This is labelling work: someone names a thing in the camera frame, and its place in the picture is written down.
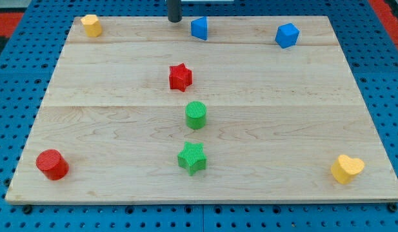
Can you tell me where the yellow hexagon block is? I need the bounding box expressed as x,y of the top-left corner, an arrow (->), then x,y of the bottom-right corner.
81,14 -> 103,37

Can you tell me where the green cylinder block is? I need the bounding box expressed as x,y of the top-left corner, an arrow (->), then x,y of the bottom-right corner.
185,101 -> 207,130

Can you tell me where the green star block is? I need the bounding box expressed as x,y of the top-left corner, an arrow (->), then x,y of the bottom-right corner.
177,142 -> 207,176

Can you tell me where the red star block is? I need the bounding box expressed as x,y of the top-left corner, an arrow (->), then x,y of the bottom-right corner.
169,63 -> 193,92

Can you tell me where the wooden board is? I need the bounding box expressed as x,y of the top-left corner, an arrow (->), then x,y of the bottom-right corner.
6,16 -> 398,205

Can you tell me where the blue triangle block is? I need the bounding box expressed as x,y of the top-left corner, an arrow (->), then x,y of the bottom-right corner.
190,16 -> 208,41

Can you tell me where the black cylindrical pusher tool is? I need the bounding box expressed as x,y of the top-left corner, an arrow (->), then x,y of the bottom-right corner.
166,0 -> 183,23

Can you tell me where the blue cube block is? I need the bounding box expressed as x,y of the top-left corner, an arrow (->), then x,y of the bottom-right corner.
275,23 -> 300,48

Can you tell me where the red cylinder block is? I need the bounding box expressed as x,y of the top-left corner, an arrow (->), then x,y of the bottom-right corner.
35,149 -> 69,180

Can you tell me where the yellow heart block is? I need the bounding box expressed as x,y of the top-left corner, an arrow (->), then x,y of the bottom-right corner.
330,154 -> 365,184

